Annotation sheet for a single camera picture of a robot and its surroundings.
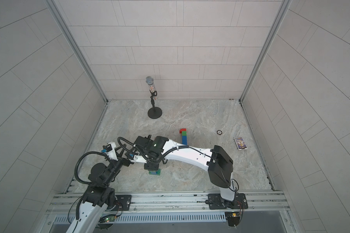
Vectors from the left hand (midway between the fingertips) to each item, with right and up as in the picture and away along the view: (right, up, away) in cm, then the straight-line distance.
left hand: (134, 146), depth 76 cm
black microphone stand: (+5, +18, +31) cm, 36 cm away
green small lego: (+27, +4, +19) cm, 33 cm away
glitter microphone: (+6, +37, +9) cm, 39 cm away
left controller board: (-7, -30, -12) cm, 33 cm away
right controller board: (+50, -32, -9) cm, 60 cm away
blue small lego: (+10, -15, +1) cm, 18 cm away
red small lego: (+26, +6, +20) cm, 33 cm away
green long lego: (+12, -15, +3) cm, 20 cm away
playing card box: (+63, -2, +15) cm, 64 cm away
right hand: (+9, -10, -2) cm, 13 cm away
